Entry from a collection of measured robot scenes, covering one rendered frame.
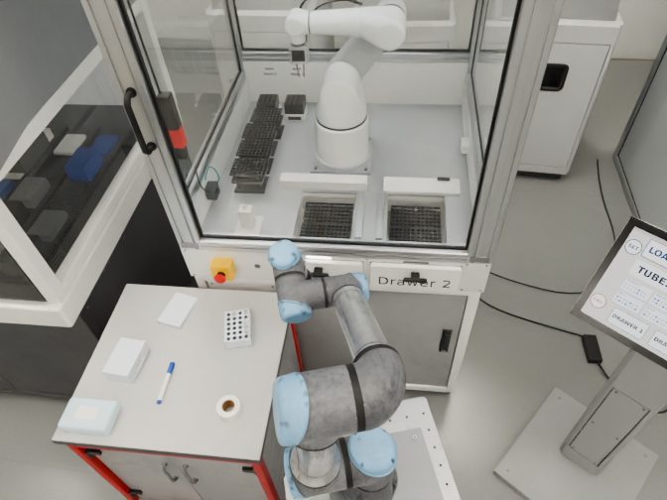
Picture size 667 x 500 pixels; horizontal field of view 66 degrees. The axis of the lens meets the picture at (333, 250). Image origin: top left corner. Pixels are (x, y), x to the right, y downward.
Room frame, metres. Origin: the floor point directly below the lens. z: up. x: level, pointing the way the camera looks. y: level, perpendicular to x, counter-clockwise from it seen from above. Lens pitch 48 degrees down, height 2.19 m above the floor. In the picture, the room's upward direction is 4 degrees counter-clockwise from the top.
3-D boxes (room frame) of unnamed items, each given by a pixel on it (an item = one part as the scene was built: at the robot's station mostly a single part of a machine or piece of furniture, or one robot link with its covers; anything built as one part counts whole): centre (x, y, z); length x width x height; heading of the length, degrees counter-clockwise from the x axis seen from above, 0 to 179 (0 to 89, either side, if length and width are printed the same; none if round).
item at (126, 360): (0.87, 0.68, 0.79); 0.13 x 0.09 x 0.05; 166
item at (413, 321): (1.56, -0.08, 0.40); 1.03 x 0.95 x 0.80; 81
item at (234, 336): (0.96, 0.33, 0.78); 0.12 x 0.08 x 0.04; 5
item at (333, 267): (1.10, 0.05, 0.87); 0.29 x 0.02 x 0.11; 81
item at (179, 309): (1.06, 0.55, 0.77); 0.13 x 0.09 x 0.02; 158
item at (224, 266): (1.14, 0.38, 0.88); 0.07 x 0.05 x 0.07; 81
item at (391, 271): (1.05, -0.26, 0.87); 0.29 x 0.02 x 0.11; 81
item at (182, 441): (0.87, 0.51, 0.38); 0.62 x 0.58 x 0.76; 81
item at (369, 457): (0.45, -0.05, 0.94); 0.13 x 0.12 x 0.14; 98
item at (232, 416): (0.68, 0.34, 0.78); 0.07 x 0.07 x 0.04
